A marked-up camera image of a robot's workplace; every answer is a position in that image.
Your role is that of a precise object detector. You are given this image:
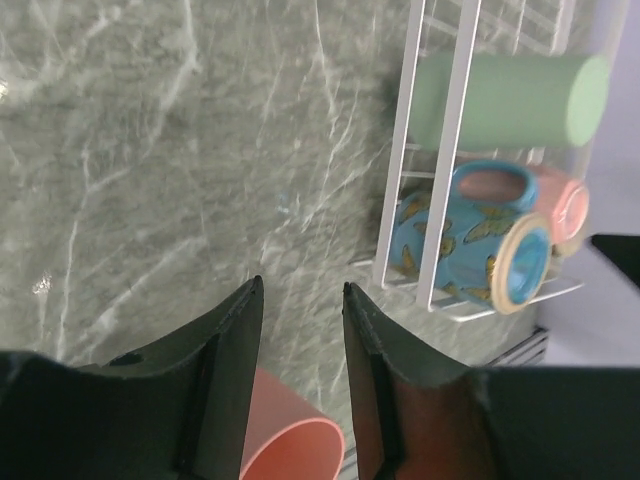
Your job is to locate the aluminium rail frame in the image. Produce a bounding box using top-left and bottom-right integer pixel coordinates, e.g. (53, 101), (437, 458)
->
(487, 327), (549, 367)

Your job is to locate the green tumbler cup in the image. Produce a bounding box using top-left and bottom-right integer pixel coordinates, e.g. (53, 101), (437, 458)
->
(408, 52), (612, 154)

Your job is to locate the white wire dish rack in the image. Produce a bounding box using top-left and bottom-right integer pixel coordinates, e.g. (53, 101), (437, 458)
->
(372, 1), (632, 323)

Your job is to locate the blue butterfly mug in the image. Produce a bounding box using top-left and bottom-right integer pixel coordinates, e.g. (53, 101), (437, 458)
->
(388, 159), (554, 316)

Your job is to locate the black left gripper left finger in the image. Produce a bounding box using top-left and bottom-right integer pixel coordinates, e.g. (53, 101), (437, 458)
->
(1, 277), (264, 479)

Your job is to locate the coral pink tumbler cup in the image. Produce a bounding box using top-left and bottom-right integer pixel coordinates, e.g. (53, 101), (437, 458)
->
(239, 368), (345, 480)

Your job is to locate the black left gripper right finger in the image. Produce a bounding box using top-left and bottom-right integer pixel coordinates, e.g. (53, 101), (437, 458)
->
(342, 283), (639, 479)

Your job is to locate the pink faceted mug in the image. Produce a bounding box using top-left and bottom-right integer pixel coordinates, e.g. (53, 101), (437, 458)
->
(529, 165), (590, 257)

